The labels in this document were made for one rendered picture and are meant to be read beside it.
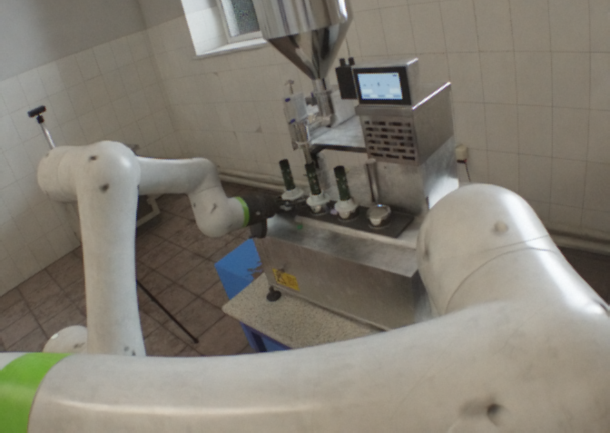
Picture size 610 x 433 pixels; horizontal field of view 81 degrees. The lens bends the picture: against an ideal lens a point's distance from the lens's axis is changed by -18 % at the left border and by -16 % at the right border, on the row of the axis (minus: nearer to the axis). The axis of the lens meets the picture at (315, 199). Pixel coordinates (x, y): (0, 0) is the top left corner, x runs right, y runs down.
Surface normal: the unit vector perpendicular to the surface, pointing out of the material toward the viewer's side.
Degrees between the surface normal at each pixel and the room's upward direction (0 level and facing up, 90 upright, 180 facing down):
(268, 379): 3
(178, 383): 3
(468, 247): 31
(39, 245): 90
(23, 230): 90
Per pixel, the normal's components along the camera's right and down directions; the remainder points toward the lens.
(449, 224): -0.72, -0.56
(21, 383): -0.15, -0.86
